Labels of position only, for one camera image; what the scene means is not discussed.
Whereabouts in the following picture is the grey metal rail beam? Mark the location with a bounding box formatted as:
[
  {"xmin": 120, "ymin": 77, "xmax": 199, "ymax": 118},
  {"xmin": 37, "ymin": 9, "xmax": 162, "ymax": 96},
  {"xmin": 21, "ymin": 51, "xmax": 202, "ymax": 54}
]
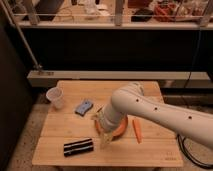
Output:
[{"xmin": 27, "ymin": 70, "xmax": 213, "ymax": 89}]

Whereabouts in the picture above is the black cable on floor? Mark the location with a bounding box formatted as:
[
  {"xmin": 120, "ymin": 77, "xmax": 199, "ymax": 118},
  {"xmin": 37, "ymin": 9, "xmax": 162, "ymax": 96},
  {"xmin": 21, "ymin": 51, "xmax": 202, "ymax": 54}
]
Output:
[{"xmin": 177, "ymin": 133, "xmax": 213, "ymax": 170}]

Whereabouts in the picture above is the blue sponge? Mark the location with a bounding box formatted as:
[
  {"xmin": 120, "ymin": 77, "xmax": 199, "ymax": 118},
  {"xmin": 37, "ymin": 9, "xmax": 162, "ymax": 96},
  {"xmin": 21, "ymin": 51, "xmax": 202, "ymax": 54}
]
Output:
[{"xmin": 75, "ymin": 99, "xmax": 93, "ymax": 116}]

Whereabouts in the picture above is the upper workbench shelf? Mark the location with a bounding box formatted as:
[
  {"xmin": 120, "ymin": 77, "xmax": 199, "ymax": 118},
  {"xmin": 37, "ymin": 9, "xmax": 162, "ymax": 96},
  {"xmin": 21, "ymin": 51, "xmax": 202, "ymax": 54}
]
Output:
[{"xmin": 2, "ymin": 0, "xmax": 213, "ymax": 30}]

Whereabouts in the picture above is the wooden table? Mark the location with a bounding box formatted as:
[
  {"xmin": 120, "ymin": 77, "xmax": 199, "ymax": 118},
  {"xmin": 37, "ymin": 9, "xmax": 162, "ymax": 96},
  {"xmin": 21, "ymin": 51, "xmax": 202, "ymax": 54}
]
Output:
[{"xmin": 32, "ymin": 81, "xmax": 183, "ymax": 167}]

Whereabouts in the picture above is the metal diagonal pole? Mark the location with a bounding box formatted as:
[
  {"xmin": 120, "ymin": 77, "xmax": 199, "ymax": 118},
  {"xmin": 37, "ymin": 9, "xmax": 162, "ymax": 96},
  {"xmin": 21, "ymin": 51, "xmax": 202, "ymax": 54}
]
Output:
[{"xmin": 0, "ymin": 0, "xmax": 52, "ymax": 75}]

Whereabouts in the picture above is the orange carrot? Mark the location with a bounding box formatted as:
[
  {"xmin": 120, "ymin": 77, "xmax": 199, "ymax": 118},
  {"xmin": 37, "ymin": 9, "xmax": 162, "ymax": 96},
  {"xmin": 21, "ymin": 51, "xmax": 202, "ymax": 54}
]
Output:
[{"xmin": 132, "ymin": 118, "xmax": 142, "ymax": 144}]

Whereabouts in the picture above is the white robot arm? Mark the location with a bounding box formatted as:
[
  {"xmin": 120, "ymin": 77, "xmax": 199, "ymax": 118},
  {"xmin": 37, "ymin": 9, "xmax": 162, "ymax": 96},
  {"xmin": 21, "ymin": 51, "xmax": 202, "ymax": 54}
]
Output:
[{"xmin": 99, "ymin": 82, "xmax": 213, "ymax": 149}]

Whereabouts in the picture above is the orange bowl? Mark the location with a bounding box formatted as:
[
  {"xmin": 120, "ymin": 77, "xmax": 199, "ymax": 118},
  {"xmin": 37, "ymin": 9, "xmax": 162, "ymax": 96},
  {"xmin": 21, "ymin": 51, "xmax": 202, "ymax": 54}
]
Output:
[{"xmin": 92, "ymin": 109, "xmax": 128, "ymax": 139}]

